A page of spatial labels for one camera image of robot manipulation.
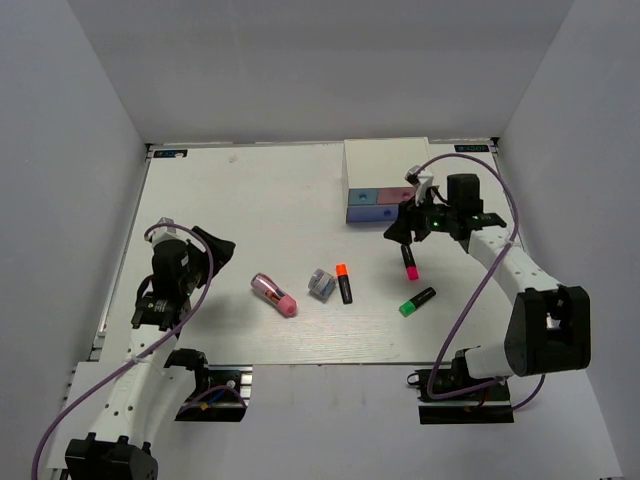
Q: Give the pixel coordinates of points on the pink cap pencil tube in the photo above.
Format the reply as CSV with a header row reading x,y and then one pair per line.
x,y
267,290

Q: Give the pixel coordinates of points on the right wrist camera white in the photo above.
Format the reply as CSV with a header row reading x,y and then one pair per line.
x,y
421,178

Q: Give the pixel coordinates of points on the pink small drawer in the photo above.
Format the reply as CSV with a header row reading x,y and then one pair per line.
x,y
395,195

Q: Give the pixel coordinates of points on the pink cap highlighter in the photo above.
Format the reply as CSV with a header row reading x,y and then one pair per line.
x,y
409,263

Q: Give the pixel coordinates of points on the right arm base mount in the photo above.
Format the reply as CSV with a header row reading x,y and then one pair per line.
x,y
487,406

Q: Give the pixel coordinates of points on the right corner label sticker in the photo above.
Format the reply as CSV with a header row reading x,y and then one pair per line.
x,y
471,148

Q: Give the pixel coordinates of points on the white drawer organizer box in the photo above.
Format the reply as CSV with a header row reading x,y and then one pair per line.
x,y
382,163

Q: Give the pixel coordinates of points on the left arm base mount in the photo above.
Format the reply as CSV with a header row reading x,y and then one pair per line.
x,y
223,397

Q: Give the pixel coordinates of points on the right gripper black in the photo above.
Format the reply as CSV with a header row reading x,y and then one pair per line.
x,y
409,217

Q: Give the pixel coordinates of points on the orange cap highlighter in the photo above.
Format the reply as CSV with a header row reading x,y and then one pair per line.
x,y
344,284

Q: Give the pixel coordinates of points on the corner label sticker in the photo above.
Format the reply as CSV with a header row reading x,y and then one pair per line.
x,y
471,148
170,153

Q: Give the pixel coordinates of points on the blue wide drawer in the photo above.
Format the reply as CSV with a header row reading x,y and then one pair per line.
x,y
371,213

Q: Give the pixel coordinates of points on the left corner label sticker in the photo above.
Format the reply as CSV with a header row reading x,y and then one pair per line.
x,y
170,153

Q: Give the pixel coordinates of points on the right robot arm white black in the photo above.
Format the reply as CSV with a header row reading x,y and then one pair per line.
x,y
549,329

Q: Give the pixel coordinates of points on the light blue small drawer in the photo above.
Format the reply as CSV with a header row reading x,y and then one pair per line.
x,y
363,196

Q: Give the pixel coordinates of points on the green cap highlighter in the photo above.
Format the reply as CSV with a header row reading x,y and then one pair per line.
x,y
418,300

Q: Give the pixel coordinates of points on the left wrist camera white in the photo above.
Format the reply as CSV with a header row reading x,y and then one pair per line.
x,y
163,230

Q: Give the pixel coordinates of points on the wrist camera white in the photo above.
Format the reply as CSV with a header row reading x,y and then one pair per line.
x,y
421,178
163,230

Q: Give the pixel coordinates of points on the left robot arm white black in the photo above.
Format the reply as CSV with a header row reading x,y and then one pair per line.
x,y
156,379

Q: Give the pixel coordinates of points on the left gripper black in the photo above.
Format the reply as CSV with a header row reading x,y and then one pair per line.
x,y
223,251

